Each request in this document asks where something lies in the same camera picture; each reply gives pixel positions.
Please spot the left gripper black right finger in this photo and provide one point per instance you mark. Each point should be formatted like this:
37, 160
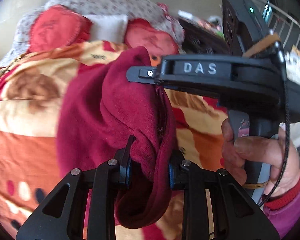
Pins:
214, 202

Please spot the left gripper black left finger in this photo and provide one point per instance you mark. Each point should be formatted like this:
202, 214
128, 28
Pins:
82, 204

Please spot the maroon fleece garment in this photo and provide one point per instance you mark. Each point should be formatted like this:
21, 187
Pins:
100, 111

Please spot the purple sleeve right forearm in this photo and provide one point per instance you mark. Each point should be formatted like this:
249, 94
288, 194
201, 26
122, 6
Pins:
284, 211

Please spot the person's right hand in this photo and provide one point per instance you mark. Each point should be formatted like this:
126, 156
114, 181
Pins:
270, 151

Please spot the dark carved wooden headboard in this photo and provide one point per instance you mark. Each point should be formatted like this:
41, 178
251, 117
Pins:
199, 40

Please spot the right red heart cushion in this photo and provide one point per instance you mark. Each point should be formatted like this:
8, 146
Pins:
157, 42

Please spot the red heart cushion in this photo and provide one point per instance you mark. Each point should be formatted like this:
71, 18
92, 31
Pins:
58, 27
157, 42

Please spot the red cream patterned blanket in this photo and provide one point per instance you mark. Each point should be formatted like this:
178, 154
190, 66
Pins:
32, 88

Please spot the white pillow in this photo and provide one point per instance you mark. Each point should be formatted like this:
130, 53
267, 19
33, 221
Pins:
111, 28

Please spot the floral quilt at headboard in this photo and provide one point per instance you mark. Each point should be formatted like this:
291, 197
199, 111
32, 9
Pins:
144, 9

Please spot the left red heart cushion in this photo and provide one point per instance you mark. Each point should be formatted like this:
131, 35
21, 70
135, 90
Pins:
58, 27

